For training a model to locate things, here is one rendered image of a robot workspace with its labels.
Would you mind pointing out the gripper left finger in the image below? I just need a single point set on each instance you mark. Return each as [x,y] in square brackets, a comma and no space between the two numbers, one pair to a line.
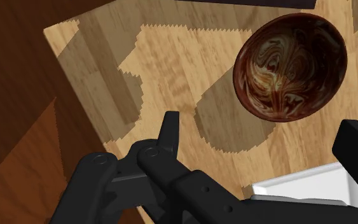
[166,139]

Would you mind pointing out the white box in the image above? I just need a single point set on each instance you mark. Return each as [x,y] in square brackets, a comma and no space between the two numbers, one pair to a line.
[309,183]

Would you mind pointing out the brown marbled bowl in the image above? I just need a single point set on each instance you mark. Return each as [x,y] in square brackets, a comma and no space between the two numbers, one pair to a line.
[290,66]

